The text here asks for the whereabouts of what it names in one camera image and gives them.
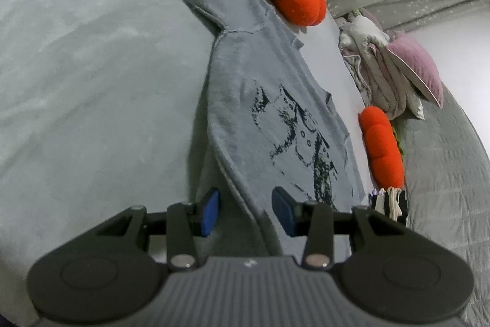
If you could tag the purple pillow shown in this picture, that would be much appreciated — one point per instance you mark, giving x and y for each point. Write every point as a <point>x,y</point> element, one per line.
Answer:
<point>417,62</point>

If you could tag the stack of folded clothes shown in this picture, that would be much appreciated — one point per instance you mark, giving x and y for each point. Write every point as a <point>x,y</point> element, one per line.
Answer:
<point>390,202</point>

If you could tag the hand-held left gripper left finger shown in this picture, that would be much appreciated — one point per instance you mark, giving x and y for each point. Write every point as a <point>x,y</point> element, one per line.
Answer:
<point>210,212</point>

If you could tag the grey knit sweater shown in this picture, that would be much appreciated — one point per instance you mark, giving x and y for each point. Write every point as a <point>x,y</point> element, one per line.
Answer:
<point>249,62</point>

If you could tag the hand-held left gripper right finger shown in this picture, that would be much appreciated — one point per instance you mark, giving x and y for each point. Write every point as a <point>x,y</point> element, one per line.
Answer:
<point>283,212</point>

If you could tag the small green knitted item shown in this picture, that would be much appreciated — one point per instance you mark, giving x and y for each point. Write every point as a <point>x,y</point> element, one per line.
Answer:
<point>354,13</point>

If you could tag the grey quilted blanket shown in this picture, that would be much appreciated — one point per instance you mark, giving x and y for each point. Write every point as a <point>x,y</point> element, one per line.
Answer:
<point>451,177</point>

